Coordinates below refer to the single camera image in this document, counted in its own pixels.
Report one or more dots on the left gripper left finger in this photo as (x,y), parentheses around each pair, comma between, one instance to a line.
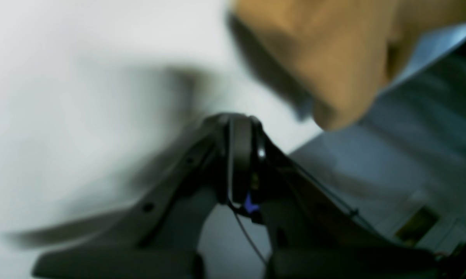
(158,237)

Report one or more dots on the brown T-shirt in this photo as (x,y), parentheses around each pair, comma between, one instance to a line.
(344,52)

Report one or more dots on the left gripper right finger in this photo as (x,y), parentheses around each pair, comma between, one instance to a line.
(310,237)

